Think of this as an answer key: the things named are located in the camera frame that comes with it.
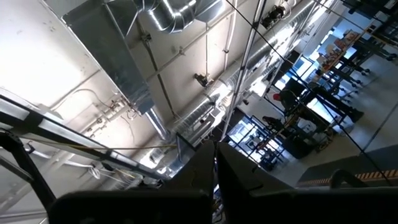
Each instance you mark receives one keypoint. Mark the rectangular sheet metal duct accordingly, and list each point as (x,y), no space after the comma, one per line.
(109,46)

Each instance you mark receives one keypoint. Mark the shelf with coloured boxes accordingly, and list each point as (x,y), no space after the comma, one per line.
(337,49)

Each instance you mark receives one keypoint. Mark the overhead rig beam with light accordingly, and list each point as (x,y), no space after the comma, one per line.
(18,119)

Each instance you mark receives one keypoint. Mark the person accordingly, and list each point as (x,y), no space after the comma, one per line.
(273,122)
(287,99)

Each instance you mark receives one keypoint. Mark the black workstation frame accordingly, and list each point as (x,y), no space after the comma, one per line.
(267,155)
(329,99)

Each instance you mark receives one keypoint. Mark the long round metal duct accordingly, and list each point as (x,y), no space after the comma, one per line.
(264,49)

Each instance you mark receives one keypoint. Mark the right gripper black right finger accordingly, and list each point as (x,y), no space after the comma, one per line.
(236,174)

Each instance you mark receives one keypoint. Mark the black rig frame post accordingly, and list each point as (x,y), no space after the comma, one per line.
(31,174)

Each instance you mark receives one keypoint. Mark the round spiral duct elbow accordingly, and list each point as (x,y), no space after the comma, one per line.
(174,15)

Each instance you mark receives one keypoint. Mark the grey metal ceiling pole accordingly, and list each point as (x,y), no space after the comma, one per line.
(245,59)

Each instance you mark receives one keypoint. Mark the black mat with orange stripes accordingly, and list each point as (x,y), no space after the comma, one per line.
(342,163)

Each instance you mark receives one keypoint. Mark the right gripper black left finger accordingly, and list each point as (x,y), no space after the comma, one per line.
(192,174)

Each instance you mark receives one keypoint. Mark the black ceiling fixture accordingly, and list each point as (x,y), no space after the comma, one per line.
(273,15)
(202,80)

